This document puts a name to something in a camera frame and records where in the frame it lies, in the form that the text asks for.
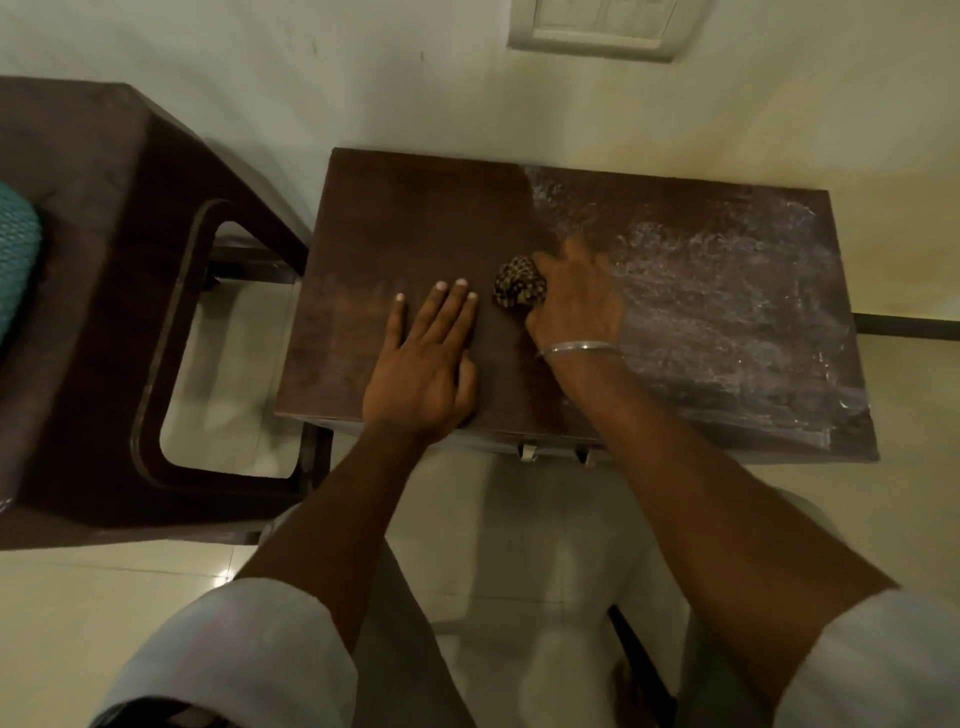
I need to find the person's right hand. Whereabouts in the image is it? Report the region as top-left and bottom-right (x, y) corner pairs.
(522, 238), (627, 357)

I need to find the person's left hand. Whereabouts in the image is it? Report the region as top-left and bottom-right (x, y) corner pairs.
(362, 278), (482, 444)

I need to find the patterned brown cleaning cloth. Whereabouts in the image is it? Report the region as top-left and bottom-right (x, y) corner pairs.
(492, 254), (547, 309)

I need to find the person's right forearm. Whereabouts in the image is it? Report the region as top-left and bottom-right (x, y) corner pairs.
(544, 348), (901, 728)

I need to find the person's left forearm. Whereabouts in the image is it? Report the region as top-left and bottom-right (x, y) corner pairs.
(236, 421), (481, 728)

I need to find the silver wrist bangle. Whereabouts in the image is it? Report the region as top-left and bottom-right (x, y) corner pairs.
(535, 340), (626, 362)

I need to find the dark brown wooden table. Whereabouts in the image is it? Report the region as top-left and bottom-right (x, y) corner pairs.
(273, 147), (880, 465)

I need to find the brown plastic chair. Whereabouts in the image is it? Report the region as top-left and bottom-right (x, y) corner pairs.
(0, 75), (336, 552)

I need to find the person's white garment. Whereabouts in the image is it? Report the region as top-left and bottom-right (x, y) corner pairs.
(90, 446), (960, 728)

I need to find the teal cushion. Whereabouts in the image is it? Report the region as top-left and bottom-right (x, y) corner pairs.
(0, 180), (44, 340)

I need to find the white wall switch board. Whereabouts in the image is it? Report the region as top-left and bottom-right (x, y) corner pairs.
(507, 0), (696, 64)

